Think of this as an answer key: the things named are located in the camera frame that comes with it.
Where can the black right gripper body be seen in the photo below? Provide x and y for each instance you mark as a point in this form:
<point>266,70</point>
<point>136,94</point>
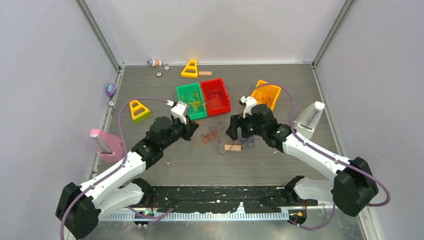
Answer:
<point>249,128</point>

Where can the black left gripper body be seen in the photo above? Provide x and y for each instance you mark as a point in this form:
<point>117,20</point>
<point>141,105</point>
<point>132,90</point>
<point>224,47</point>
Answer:
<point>179,129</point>

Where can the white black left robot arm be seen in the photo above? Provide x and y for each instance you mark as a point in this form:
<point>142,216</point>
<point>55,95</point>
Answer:
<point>81,207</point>

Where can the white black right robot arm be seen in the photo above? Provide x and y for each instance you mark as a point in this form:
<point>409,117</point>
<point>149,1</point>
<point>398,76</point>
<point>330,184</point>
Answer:
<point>348,186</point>

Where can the yellow triangular toy block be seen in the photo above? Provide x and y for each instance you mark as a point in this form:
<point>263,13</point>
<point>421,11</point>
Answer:
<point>138,111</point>

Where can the orange plastic bin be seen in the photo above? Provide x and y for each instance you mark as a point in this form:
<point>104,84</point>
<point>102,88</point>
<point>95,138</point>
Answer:
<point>266,94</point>

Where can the small wooden block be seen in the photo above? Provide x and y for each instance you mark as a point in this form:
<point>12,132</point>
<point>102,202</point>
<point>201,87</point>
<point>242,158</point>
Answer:
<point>205,73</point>
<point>232,148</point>

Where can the white toy toaster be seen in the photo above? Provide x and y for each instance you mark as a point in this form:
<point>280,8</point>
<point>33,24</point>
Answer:
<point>307,121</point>

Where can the green plastic bin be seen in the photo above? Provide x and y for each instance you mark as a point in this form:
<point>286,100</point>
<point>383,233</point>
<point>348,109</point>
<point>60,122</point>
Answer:
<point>192,95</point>

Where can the red plastic bin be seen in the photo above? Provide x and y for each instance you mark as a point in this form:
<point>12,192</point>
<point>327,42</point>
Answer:
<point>216,97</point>

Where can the pink toy toaster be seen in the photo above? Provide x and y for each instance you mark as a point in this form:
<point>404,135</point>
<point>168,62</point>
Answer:
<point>110,148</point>

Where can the brown poker chip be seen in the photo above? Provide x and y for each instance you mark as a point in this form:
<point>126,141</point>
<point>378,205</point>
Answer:
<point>159,74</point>

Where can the purple egg toy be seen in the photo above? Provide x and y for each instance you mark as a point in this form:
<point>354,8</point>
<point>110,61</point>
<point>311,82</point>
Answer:
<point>111,89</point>

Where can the small clown figurine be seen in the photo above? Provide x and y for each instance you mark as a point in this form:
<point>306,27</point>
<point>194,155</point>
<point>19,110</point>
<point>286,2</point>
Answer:
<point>154,62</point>

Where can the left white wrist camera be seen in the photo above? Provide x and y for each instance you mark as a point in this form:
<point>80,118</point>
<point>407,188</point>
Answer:
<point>179,110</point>

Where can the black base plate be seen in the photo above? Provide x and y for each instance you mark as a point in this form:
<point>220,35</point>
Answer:
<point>221,199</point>

